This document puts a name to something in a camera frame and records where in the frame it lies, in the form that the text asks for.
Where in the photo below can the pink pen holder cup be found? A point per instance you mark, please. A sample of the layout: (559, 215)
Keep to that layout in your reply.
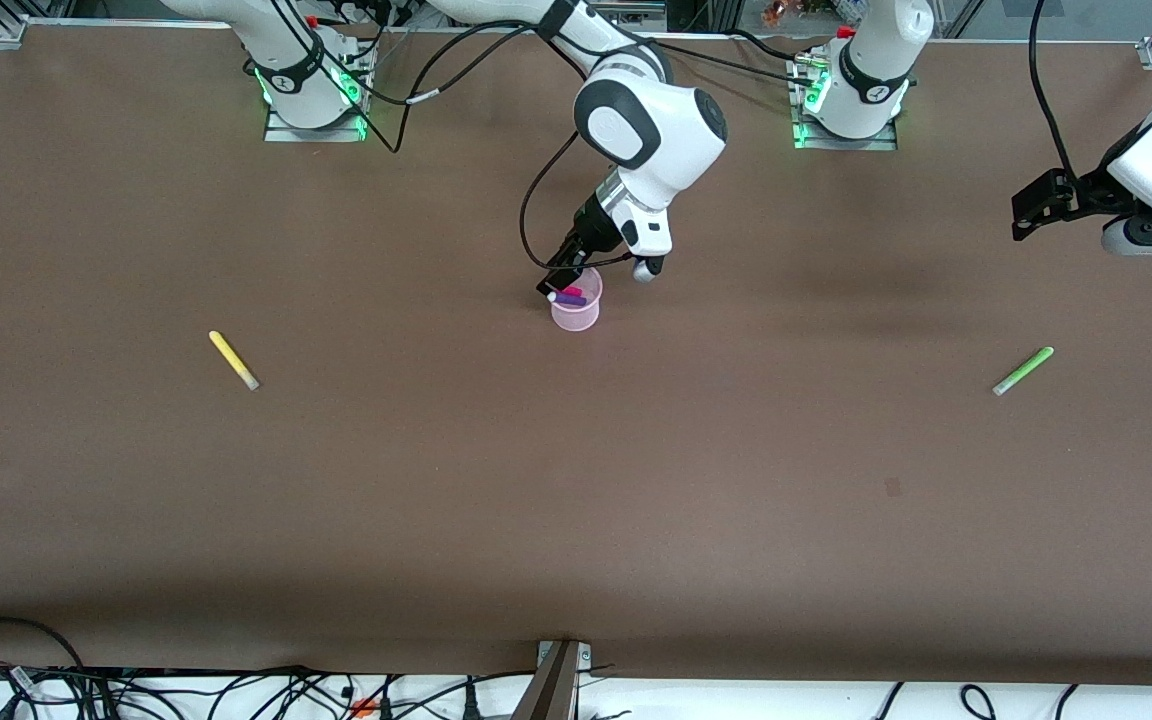
(576, 318)

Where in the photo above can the metal table edge bracket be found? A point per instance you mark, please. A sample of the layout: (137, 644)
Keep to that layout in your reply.
(554, 690)

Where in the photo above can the purple pen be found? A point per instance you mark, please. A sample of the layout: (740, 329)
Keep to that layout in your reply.
(571, 299)

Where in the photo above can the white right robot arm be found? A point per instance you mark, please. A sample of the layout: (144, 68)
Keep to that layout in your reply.
(651, 130)

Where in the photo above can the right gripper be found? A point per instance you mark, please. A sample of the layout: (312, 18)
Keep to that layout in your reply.
(591, 226)

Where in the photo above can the black power plug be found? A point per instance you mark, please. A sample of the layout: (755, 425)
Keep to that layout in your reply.
(469, 702)

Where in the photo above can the yellow pen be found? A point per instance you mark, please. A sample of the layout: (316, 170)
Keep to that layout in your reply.
(233, 360)

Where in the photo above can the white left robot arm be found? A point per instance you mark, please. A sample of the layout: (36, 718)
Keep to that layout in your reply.
(876, 60)

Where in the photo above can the green pen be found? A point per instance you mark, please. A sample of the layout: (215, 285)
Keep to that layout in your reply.
(1023, 371)

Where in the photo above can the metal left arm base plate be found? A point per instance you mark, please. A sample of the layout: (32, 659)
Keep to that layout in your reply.
(846, 143)

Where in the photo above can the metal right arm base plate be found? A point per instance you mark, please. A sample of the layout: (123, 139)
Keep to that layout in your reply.
(316, 133)

